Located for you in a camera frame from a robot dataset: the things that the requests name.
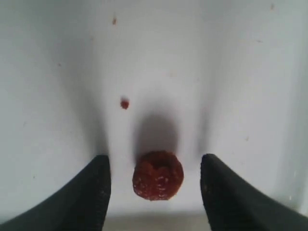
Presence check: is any red fruit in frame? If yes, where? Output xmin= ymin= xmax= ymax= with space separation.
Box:
xmin=132 ymin=151 xmax=184 ymax=201

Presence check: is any white rectangular plastic tray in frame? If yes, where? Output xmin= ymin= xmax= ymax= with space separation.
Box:
xmin=0 ymin=0 xmax=308 ymax=221

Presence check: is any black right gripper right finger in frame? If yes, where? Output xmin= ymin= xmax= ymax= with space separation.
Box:
xmin=201 ymin=154 xmax=308 ymax=231

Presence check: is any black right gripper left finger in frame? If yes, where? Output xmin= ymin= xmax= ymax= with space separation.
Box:
xmin=0 ymin=155 xmax=111 ymax=231

